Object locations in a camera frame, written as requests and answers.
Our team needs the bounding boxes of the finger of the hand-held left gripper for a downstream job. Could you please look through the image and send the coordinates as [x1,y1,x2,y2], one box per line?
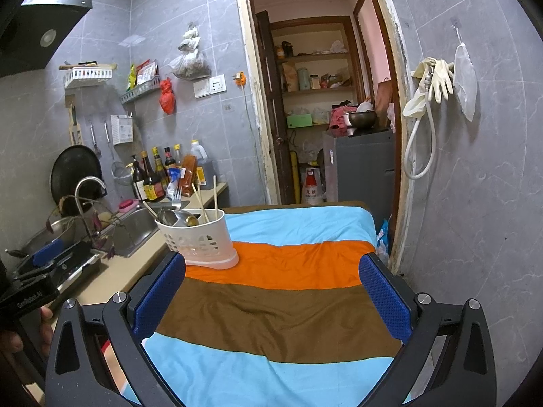
[13,238,65,273]
[17,241,93,283]

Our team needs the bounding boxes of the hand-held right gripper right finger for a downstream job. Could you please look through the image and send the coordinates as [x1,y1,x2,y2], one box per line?
[358,252,497,407]

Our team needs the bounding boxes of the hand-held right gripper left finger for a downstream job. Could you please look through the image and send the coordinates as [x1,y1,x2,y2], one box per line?
[44,251,187,407]

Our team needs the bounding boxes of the white plastic utensil basket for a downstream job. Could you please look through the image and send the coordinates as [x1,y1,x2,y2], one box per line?
[154,209,240,271]

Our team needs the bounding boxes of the person's left hand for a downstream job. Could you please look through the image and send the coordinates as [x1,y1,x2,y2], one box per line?
[0,305,54,363]

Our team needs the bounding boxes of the steel dish basin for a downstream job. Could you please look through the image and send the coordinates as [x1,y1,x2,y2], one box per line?
[17,219,109,273]

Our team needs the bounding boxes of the blue plastic packet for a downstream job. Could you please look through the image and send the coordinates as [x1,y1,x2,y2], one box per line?
[375,218,392,260]

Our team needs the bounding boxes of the steel sink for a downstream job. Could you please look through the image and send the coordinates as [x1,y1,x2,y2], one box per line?
[108,203,164,259]

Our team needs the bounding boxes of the steel faucet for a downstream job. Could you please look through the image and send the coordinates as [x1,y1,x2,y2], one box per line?
[75,176,108,239]

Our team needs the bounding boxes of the black wok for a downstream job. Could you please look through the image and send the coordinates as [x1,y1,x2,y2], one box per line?
[50,144,104,209]

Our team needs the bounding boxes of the dark pump top bottle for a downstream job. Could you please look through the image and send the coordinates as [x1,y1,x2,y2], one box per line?
[131,154,147,203]

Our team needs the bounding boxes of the yellow label soy sauce bottle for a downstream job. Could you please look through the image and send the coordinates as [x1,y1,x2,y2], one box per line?
[140,150,166,203]

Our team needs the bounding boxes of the striped blue orange brown cloth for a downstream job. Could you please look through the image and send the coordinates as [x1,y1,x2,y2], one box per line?
[99,203,420,407]

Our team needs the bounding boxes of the blue white packet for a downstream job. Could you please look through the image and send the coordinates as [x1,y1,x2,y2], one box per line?
[166,168,186,198]

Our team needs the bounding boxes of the hanging steel utensil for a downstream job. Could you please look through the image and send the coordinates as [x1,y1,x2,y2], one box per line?
[89,124,103,158]

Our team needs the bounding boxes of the orange red spice packet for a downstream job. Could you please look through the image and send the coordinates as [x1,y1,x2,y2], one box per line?
[180,154,198,198]

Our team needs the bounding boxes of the dark sauce bottle yellow cap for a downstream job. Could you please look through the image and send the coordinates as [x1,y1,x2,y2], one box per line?
[151,147,169,196]

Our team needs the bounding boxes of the hanging wooden board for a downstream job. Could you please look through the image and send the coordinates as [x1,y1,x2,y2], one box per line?
[65,95,84,146]

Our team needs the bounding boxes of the large dark oil jug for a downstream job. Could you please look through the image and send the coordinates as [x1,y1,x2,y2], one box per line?
[189,139,215,191]

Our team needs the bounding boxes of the grey cabinet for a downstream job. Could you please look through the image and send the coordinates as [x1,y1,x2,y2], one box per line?
[322,129,396,222]

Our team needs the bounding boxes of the red white bag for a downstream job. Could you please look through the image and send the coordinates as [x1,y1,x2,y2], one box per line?
[301,167,326,205]

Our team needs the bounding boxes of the yellow stick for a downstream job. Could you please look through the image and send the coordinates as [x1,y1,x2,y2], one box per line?
[289,150,300,205]

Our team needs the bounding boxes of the dark metal bowl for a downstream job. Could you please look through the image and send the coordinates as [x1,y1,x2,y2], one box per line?
[347,110,378,130]

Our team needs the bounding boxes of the red cloth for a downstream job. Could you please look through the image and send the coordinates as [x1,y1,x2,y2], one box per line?
[328,105,358,131]

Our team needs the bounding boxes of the red plastic bag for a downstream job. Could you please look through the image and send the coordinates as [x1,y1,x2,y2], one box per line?
[158,78,176,115]

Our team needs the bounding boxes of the green box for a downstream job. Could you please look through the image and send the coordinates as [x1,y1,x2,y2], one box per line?
[286,114,315,130]

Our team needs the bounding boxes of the brown paper bag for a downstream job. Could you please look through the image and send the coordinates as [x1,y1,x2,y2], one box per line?
[375,78,394,129]

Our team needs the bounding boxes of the red seasoning packets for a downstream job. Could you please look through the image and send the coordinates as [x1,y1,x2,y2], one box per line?
[136,60,159,84]

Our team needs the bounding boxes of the dark wooden door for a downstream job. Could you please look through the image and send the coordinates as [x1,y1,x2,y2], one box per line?
[254,10,296,205]

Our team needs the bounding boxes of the black range hood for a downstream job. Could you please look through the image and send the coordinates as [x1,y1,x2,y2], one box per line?
[0,0,94,80]

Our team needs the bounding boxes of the cream rubber gloves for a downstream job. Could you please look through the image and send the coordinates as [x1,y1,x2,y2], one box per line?
[401,57,456,119]

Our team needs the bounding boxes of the hanging clear plastic bags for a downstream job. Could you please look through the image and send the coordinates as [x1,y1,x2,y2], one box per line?
[168,25,212,81]

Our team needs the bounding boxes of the white mesh bag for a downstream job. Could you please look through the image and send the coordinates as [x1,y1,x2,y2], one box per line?
[453,42,479,122]

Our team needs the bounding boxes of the wooden shelf unit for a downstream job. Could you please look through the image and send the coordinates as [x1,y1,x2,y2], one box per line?
[269,16,362,132]

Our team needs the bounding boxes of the hanging wire strainer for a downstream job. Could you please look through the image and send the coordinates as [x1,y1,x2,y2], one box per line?
[104,122,132,186]

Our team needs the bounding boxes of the white wall box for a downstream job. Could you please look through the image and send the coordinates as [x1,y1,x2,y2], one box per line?
[111,114,135,145]

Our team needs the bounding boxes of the white hose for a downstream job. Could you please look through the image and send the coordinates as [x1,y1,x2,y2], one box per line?
[402,88,438,179]

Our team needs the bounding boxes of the white wall basket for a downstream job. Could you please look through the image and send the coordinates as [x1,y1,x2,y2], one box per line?
[63,67,114,91]

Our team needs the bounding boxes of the metal wall shelf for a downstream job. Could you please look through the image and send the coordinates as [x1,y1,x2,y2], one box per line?
[119,75,162,105]

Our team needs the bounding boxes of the white wall socket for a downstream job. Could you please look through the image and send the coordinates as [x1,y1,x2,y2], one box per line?
[193,74,227,99]

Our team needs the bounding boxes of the wooden door frame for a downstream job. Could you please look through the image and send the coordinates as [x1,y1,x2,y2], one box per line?
[233,0,418,276]

